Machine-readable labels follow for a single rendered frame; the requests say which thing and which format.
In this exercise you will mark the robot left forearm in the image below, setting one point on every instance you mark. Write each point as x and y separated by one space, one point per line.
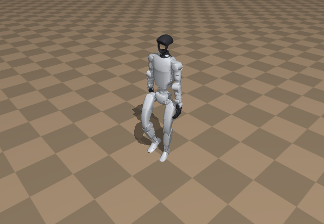
178 96

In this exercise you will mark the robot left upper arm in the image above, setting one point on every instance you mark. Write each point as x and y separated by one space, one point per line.
177 68

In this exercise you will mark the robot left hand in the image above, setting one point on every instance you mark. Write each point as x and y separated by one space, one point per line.
178 112

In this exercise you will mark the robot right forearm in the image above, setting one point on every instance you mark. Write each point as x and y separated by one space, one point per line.
150 82

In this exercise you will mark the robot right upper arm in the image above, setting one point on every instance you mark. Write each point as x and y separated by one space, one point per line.
150 71

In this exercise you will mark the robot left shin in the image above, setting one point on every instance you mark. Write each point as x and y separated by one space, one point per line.
166 140

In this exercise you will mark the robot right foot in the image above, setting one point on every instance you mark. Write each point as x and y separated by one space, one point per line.
153 146

